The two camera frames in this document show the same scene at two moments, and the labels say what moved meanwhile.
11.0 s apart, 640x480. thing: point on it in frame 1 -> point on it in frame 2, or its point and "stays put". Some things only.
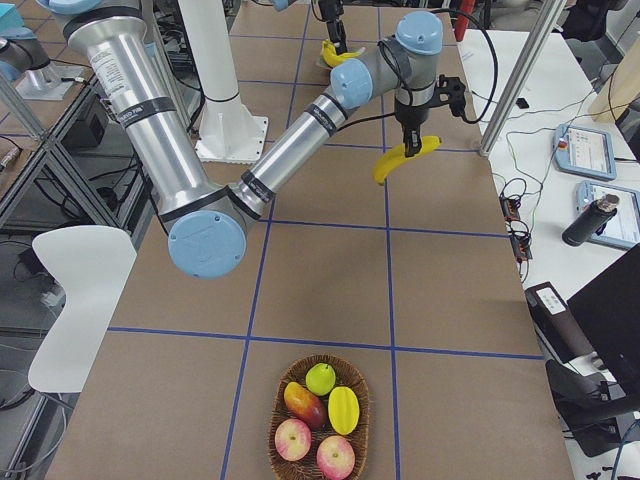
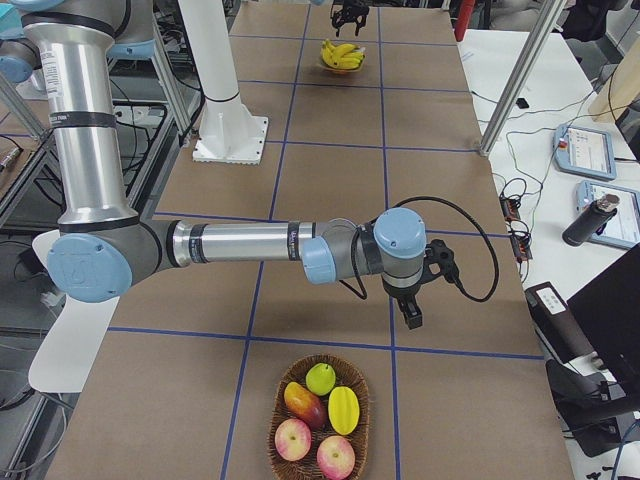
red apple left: [293, 439] stays put
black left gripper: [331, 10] -> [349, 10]
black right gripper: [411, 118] -> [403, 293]
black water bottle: [590, 221] stays put
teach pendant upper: [584, 151] stays put
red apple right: [336, 457] stays put
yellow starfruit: [343, 410] stays put
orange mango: [304, 405] stays put
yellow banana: [395, 156] -> [342, 63]
